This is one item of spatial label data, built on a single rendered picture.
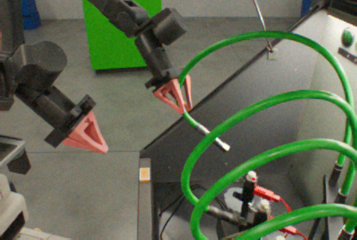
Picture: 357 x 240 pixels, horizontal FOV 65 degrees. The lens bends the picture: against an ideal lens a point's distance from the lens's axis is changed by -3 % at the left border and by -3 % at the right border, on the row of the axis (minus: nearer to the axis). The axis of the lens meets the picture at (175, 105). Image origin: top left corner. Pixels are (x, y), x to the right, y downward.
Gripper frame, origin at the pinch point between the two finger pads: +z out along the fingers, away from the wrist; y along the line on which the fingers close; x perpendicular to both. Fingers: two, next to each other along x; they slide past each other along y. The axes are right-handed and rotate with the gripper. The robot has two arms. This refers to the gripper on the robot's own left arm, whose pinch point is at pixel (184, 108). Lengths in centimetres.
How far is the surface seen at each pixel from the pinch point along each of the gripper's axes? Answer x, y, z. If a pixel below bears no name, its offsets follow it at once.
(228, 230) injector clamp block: 6.6, 0.5, 30.4
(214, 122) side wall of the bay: 9.8, 24.4, 6.8
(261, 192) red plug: -6.6, 0.5, 24.0
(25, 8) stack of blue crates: 413, 270, -361
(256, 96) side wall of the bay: -4.0, 30.4, 6.1
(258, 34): -22.9, 0.3, -4.5
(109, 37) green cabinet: 195, 207, -143
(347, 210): -27.7, -21.2, 21.2
